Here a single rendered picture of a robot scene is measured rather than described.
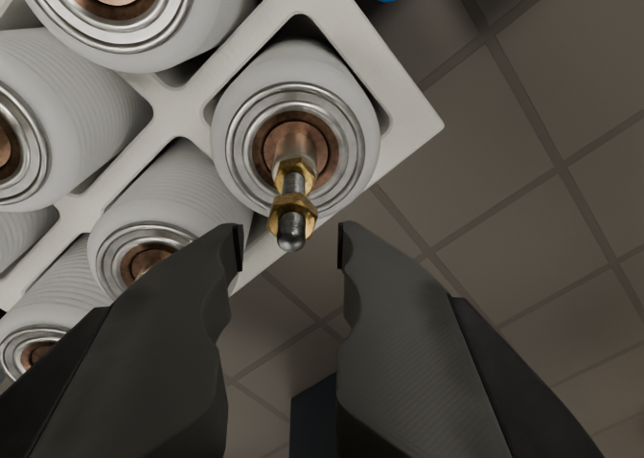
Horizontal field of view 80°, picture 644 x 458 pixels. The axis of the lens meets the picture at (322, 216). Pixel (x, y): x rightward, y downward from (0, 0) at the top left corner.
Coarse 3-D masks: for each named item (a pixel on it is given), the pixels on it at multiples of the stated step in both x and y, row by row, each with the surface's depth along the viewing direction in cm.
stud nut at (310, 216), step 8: (280, 200) 14; (288, 200) 14; (296, 200) 14; (304, 200) 14; (272, 208) 14; (280, 208) 14; (288, 208) 14; (296, 208) 14; (304, 208) 14; (312, 208) 15; (272, 216) 14; (280, 216) 14; (304, 216) 14; (312, 216) 14; (272, 224) 14; (312, 224) 14; (272, 232) 14
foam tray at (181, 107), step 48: (0, 0) 23; (288, 0) 24; (336, 0) 24; (240, 48) 25; (336, 48) 25; (384, 48) 25; (144, 96) 26; (192, 96) 26; (384, 96) 27; (144, 144) 28; (384, 144) 29; (96, 192) 29; (48, 240) 31; (0, 288) 33; (240, 288) 35
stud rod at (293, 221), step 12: (288, 180) 17; (300, 180) 17; (288, 192) 16; (300, 192) 16; (288, 216) 14; (300, 216) 14; (288, 228) 13; (300, 228) 13; (288, 240) 13; (300, 240) 13
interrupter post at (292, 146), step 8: (288, 136) 20; (296, 136) 20; (304, 136) 21; (280, 144) 20; (288, 144) 19; (296, 144) 19; (304, 144) 19; (312, 144) 21; (280, 152) 19; (288, 152) 18; (296, 152) 18; (304, 152) 18; (312, 152) 19; (280, 160) 18; (304, 160) 18; (312, 160) 18; (272, 168) 18; (312, 168) 18; (272, 176) 19
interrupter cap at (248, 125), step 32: (256, 96) 19; (288, 96) 19; (320, 96) 19; (256, 128) 20; (288, 128) 21; (320, 128) 20; (352, 128) 20; (256, 160) 21; (320, 160) 21; (352, 160) 21; (256, 192) 22; (320, 192) 22
